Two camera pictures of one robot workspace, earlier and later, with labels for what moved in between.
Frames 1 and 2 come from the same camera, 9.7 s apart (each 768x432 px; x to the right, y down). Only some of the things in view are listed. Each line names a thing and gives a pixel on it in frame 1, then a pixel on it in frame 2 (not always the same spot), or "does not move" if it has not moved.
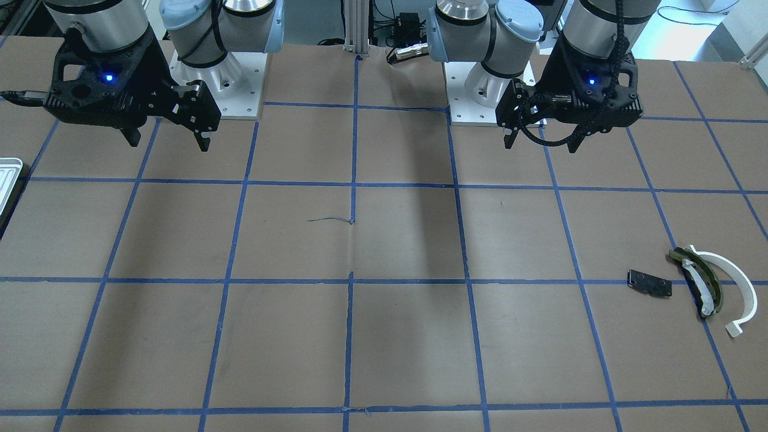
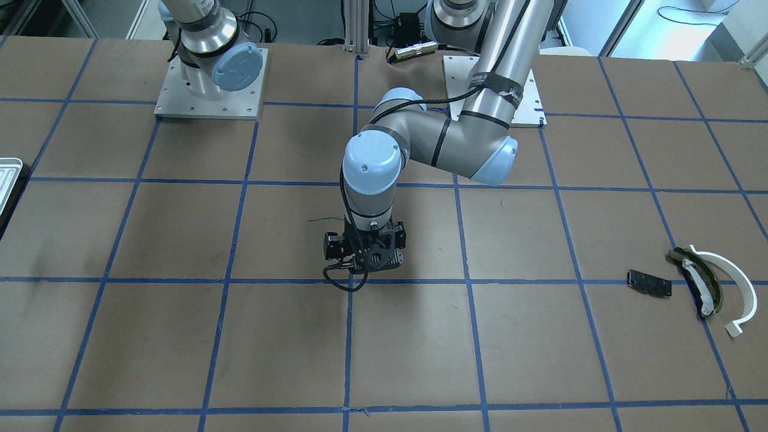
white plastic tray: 10,168 does not move
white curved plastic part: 734,328 does not move
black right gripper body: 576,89 → 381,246
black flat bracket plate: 650,284 does not move
